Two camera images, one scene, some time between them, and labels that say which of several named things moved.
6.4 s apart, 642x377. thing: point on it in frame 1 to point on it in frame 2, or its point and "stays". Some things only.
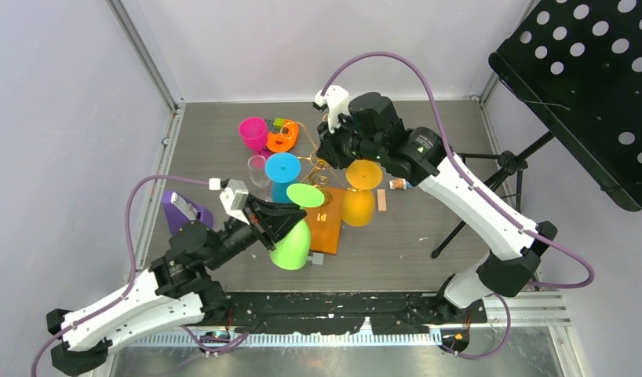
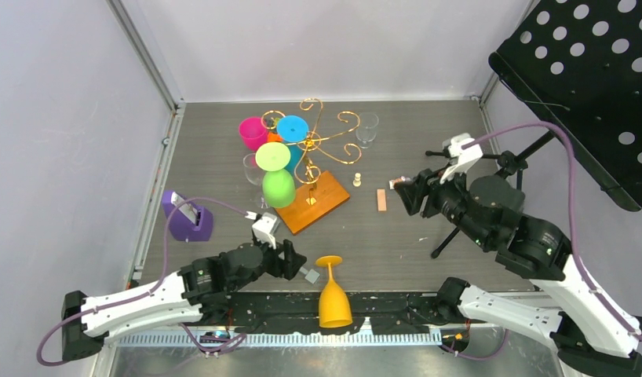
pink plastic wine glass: x=253 y=132 stays
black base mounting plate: x=335 y=312 stays
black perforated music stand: x=585 y=70 stays
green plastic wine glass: x=293 y=251 to x=278 y=184
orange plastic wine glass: x=358 y=206 to x=334 y=309
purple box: x=179 y=211 stays
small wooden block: x=381 y=199 stays
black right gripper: x=328 y=149 to x=426 y=182
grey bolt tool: x=317 y=258 to x=311 y=276
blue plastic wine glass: x=282 y=170 to x=293 y=129
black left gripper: x=272 y=220 to x=289 y=266
